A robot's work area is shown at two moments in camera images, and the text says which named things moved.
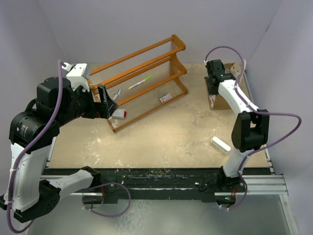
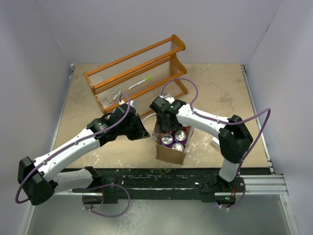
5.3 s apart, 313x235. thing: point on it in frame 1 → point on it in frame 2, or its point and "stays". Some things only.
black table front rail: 155,185 stays
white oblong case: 220,144 stays
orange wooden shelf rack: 143,80 stays
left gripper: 95,109 → 141,132
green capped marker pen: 147,79 stays
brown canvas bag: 217,102 → 167,154
